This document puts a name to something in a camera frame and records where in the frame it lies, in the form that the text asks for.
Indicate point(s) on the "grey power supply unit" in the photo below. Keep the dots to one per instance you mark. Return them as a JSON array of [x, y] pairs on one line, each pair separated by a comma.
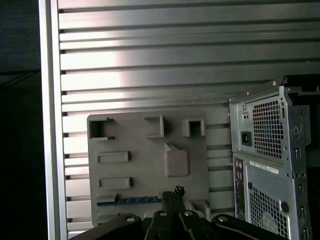
[[245, 117]]

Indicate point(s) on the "grey parts rack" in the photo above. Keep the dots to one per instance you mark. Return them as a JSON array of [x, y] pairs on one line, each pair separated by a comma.
[[150, 160]]

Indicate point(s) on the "black open PC case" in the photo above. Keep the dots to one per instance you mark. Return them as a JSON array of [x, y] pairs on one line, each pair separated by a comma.
[[265, 200]]

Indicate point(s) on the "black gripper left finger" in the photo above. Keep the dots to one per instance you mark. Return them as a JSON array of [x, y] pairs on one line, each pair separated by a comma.
[[157, 225]]

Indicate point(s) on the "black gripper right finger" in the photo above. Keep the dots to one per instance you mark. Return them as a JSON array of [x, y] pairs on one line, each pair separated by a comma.
[[195, 225]]

